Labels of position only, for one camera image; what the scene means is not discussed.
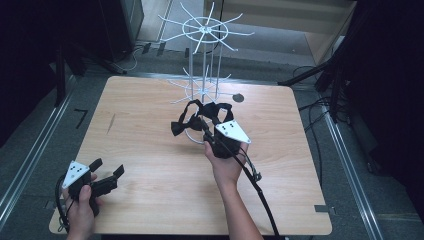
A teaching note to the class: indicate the black metal stand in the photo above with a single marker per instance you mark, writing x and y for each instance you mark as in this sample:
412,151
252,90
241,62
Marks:
60,76
333,83

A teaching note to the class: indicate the grey tape strip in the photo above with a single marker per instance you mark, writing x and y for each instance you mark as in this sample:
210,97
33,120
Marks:
321,209

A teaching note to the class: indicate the metal floor rail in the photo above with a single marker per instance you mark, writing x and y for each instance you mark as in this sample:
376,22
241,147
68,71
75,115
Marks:
353,173
30,160

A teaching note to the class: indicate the person's left hand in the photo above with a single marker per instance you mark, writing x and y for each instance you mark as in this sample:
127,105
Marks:
80,213

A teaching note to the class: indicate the dark blue bow tie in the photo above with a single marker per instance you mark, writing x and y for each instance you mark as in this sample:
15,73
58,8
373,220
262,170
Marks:
210,110

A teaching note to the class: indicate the dark cabinet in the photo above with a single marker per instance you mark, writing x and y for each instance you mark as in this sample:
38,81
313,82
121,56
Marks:
130,26

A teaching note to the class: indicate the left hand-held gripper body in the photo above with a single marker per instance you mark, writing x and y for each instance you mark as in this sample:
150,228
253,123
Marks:
76,173

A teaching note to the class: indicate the black angled floor tape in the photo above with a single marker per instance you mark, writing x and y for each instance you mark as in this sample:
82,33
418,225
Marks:
81,117

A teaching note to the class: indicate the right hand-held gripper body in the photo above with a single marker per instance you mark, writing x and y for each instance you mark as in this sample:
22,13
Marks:
231,131

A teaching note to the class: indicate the person's right hand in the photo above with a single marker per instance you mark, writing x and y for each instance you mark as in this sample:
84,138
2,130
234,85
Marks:
226,170

